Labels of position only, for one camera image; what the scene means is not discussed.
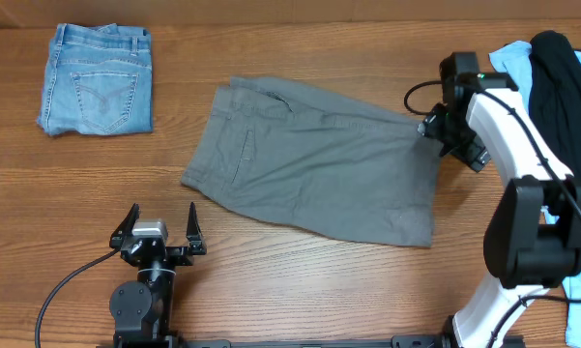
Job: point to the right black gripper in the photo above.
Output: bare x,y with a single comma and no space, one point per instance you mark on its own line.
471,154

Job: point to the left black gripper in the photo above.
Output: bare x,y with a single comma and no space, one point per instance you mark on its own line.
182,256

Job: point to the grey shorts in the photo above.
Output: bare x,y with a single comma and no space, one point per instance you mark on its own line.
290,153

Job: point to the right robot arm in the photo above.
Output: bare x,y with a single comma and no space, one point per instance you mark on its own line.
533,240

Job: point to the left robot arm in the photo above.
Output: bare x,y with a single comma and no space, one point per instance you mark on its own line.
141,309

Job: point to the black garment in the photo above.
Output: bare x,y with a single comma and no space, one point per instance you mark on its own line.
555,98

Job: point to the folded blue denim jeans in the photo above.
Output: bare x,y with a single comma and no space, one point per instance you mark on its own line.
98,81

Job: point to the light blue garment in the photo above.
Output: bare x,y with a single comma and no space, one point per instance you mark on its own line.
514,59

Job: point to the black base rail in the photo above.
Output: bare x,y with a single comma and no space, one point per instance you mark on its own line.
309,343

